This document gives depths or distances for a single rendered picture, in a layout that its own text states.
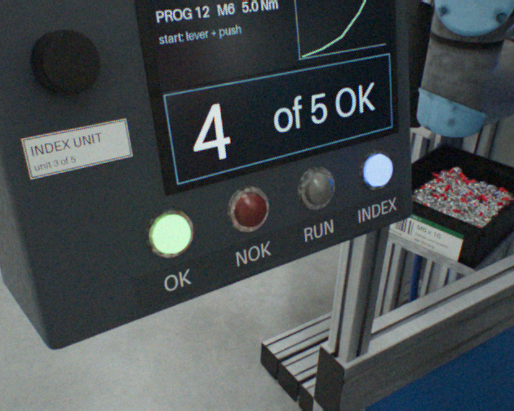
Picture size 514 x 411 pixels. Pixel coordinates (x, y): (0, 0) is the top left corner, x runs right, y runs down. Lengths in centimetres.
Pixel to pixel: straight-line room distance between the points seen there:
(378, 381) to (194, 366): 118
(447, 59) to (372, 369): 33
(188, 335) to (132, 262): 159
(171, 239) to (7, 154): 9
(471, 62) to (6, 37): 50
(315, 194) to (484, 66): 36
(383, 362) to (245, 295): 141
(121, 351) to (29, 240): 158
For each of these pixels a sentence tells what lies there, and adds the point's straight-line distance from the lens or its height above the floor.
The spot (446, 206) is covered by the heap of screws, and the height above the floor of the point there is 85.
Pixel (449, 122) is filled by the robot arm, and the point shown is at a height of 104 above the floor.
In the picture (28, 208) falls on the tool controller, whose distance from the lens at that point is 30.
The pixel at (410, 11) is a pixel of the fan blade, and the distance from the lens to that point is 109.
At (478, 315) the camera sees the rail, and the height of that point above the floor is 84.
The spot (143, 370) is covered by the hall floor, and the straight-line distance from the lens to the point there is 182.
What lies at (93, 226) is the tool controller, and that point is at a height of 113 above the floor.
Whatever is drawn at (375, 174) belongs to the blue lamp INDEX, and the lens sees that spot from 40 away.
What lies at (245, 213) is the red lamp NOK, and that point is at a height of 112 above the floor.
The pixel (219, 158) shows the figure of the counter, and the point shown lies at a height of 115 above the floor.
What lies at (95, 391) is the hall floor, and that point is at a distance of 179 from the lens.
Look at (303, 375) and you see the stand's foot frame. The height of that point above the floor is 8.
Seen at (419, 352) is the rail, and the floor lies 83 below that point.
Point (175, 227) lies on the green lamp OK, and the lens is 32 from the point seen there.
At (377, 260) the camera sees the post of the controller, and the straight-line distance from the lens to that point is 56.
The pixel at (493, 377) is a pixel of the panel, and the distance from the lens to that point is 96.
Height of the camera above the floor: 130
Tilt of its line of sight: 30 degrees down
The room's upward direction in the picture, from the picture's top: 2 degrees clockwise
